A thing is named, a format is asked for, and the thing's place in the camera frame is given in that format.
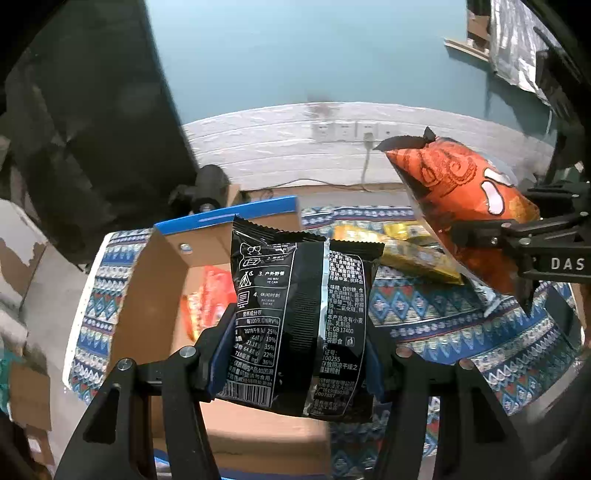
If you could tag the long gold biscuit packet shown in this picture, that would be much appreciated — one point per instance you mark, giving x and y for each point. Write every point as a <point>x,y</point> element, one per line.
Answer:
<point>425,261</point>

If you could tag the wooden wall ledge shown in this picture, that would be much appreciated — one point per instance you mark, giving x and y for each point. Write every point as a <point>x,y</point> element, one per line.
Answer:
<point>466,48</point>

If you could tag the black office chair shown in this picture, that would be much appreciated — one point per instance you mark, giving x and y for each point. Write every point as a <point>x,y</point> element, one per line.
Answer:
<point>563,101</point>

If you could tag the orange yellow snack stick bag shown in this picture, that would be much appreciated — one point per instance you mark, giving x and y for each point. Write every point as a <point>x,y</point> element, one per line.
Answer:
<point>207,295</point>

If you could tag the white wall socket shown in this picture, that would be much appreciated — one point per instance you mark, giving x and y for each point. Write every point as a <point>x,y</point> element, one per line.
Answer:
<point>387,130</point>
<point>367,128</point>
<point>323,131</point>
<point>345,130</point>

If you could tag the silver foil sheet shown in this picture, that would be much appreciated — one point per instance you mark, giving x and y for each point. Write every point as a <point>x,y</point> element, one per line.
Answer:
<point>517,46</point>

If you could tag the large black panel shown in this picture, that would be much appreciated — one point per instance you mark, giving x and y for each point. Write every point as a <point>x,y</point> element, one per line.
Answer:
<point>92,138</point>

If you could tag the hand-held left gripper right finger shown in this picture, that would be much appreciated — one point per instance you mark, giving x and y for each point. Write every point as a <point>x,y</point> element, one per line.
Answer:
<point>375,374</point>

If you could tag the black snack packet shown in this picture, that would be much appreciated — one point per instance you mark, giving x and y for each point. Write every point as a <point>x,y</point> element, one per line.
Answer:
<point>300,300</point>

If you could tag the blue-edged cardboard box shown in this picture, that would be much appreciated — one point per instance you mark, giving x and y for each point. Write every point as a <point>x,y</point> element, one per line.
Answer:
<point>157,286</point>

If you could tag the large orange chip bag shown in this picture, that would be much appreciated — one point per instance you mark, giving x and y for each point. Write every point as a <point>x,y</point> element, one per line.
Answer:
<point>443,184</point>

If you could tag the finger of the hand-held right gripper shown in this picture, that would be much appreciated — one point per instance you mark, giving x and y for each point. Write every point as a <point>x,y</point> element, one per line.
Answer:
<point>524,290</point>
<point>480,235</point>

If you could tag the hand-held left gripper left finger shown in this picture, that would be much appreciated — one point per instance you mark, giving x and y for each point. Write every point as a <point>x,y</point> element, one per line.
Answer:
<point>221,350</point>

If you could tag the torn cardboard boxes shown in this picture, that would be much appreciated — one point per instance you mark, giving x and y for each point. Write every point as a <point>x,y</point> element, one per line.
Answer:
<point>27,286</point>

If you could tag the gold snack packet red print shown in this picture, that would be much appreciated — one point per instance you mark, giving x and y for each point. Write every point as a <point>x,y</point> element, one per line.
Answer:
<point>406,230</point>

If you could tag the patterned blue tablecloth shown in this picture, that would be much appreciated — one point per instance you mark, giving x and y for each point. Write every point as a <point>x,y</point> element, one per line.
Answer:
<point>438,323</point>

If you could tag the small brown cardboard box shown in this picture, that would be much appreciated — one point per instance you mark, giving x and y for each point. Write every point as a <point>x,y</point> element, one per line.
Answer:
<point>234,196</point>

